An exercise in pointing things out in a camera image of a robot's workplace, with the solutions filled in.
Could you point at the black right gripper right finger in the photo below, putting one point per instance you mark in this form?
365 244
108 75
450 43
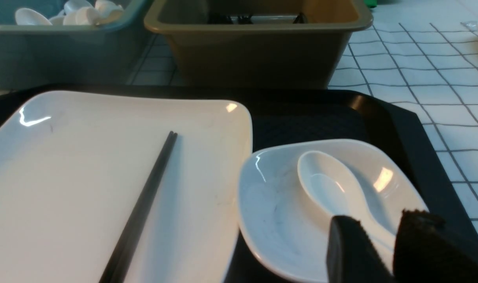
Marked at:
426 251

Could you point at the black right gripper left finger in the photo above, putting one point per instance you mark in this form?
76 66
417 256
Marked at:
351 256

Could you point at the small white sauce bowl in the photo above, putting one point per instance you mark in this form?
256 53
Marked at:
287 232

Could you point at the white ceramic soup spoon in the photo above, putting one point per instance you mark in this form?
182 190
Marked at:
332 186

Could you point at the black chopstick pair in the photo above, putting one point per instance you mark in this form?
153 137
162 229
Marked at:
120 260

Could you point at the large white square plate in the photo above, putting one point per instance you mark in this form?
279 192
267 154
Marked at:
73 164

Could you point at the black plastic serving tray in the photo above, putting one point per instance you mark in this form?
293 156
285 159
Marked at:
282 117

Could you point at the brown plastic chopstick bin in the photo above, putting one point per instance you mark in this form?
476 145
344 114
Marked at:
258 55

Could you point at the black chopsticks in bin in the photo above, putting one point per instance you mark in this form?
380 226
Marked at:
245 19

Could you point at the pile of white spoons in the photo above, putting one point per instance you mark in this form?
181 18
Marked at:
74 13

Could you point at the teal plastic spoon bin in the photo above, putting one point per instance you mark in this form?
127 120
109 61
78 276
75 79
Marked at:
37 55

